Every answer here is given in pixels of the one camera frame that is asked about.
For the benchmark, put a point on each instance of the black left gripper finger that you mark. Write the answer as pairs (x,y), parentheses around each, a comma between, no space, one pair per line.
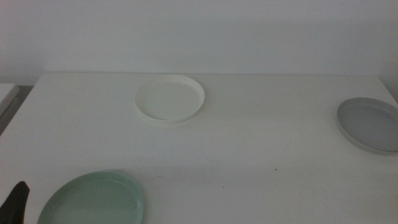
(14,205)

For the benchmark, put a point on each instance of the pale green shallow bowl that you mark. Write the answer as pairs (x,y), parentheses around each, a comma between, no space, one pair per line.
(93,202)

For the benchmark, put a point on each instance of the white shallow bowl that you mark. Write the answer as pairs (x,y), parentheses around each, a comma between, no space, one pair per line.
(169,99)

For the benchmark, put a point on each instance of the grey shallow bowl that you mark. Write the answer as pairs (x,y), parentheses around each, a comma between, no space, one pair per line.
(370,124)

